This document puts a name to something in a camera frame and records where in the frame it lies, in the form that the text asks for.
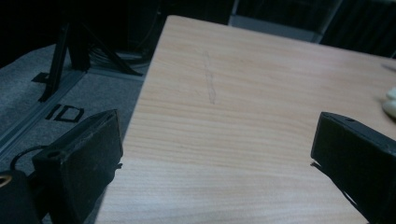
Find black cable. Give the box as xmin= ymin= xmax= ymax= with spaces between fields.
xmin=9 ymin=145 xmax=49 ymax=172

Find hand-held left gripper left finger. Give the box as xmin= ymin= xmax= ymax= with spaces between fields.
xmin=32 ymin=108 xmax=124 ymax=224

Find black metal stand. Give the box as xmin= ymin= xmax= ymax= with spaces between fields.
xmin=37 ymin=21 xmax=144 ymax=103

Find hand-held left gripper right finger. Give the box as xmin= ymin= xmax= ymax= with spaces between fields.
xmin=310 ymin=111 xmax=396 ymax=224

